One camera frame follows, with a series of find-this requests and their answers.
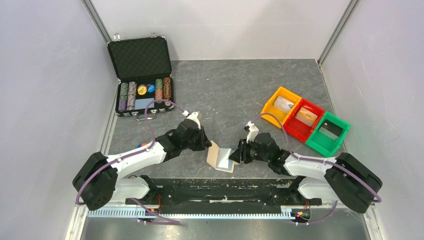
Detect yellow dealer button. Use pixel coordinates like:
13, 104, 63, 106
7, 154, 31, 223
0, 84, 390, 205
137, 84, 148, 96

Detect aluminium frame post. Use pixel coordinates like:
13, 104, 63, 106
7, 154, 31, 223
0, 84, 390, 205
81, 0, 112, 43
316, 0, 360, 68

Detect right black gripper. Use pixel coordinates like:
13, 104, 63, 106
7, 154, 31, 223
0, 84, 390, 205
228, 137, 270, 164

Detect right aluminium frame post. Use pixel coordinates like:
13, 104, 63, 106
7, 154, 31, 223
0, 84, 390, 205
316, 0, 360, 68

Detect yellow plastic bin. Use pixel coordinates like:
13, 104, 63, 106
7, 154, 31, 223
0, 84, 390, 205
261, 86, 302, 124

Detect white slotted cable duct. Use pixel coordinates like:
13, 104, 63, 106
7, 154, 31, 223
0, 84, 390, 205
87, 206, 295, 220

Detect green purple chip stack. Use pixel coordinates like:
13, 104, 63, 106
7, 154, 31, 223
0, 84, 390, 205
118, 82, 129, 112

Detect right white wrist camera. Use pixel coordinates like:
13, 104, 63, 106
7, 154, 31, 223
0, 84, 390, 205
244, 121, 259, 143

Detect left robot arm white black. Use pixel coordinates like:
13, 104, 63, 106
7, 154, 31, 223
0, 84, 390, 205
72, 118, 212, 211

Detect green plastic bin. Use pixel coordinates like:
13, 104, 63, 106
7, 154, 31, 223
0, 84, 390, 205
305, 111, 351, 157

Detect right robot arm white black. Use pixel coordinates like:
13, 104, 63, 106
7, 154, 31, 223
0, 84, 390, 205
229, 132, 383, 214

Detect grey purple chip stack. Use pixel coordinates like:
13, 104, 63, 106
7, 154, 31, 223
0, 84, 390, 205
126, 81, 137, 111

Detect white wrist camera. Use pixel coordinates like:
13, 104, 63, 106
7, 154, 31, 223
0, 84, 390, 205
182, 110, 202, 129
244, 121, 259, 143

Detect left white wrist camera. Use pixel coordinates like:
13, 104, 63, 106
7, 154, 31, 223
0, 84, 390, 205
182, 110, 202, 129

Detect blue dealer button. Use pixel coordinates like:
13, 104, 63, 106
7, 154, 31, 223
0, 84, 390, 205
147, 84, 156, 93

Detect card deck in green bin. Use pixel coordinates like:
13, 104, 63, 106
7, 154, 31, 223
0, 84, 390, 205
318, 120, 343, 141

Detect card deck in yellow bin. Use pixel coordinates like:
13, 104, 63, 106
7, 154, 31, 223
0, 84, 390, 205
273, 96, 295, 114

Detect green orange chip stack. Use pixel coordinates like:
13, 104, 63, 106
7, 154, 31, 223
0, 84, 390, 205
155, 78, 164, 104

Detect brown orange chip stack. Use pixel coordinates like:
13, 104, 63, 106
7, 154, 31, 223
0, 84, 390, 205
163, 77, 172, 107

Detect left aluminium frame post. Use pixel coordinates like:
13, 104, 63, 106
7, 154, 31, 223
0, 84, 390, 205
81, 0, 112, 43

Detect beige leather card holder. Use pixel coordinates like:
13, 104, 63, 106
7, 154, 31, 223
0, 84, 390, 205
206, 141, 236, 173

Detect red plastic bin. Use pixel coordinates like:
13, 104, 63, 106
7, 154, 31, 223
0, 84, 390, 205
283, 98, 326, 143

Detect black poker chip case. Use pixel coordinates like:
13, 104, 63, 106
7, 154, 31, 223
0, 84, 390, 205
106, 35, 175, 117

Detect card deck in red bin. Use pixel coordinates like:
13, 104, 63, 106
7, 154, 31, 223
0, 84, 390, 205
295, 107, 318, 127

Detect blue playing card deck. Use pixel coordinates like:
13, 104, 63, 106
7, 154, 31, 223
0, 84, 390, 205
134, 98, 154, 110

